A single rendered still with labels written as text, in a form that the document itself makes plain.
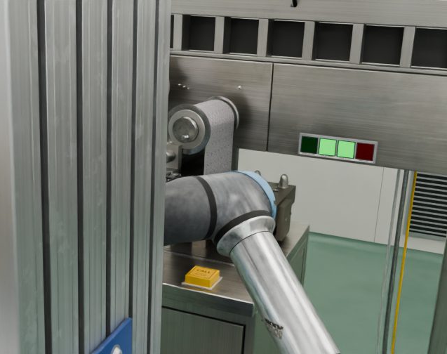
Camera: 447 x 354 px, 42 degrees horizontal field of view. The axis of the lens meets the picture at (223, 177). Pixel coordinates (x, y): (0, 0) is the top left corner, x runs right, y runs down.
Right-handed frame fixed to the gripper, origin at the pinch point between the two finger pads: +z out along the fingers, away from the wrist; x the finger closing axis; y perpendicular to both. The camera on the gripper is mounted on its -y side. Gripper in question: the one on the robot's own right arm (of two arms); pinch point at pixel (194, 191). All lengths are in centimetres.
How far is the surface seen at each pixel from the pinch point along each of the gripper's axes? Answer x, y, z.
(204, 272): -9.9, -16.8, -15.5
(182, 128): 6.2, 16.8, 5.4
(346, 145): -36, 10, 40
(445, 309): -73, -47, 56
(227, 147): -0.3, 8.1, 26.0
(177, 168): 7.1, 4.8, 4.5
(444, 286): -72, -39, 56
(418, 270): -65, -110, 250
